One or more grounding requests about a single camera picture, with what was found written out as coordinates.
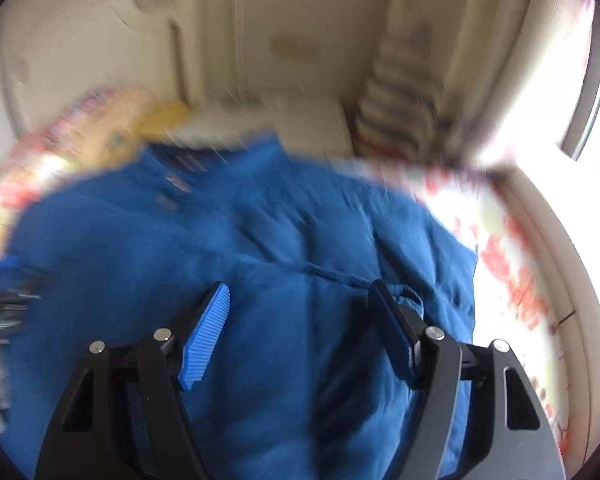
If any white nightstand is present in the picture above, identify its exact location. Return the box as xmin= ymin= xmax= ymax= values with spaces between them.
xmin=172 ymin=96 xmax=353 ymax=158

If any floral bed sheet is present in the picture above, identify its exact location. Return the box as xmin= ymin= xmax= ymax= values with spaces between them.
xmin=0 ymin=88 xmax=569 ymax=452

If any window with dark frame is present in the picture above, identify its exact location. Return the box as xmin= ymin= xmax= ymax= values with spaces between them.
xmin=559 ymin=49 xmax=600 ymax=162

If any white wooden headboard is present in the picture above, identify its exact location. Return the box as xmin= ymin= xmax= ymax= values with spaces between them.
xmin=2 ymin=0 xmax=207 ymax=130

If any blue quilted down jacket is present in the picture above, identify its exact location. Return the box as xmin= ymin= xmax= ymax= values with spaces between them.
xmin=0 ymin=136 xmax=477 ymax=479

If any slim white desk lamp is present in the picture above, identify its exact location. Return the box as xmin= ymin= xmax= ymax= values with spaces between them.
xmin=228 ymin=0 xmax=248 ymax=104

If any striped patterned curtain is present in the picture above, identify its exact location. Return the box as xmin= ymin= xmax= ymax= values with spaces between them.
xmin=354 ymin=0 xmax=530 ymax=165

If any yellow pillow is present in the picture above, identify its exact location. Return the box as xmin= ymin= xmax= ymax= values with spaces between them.
xmin=135 ymin=101 xmax=190 ymax=143

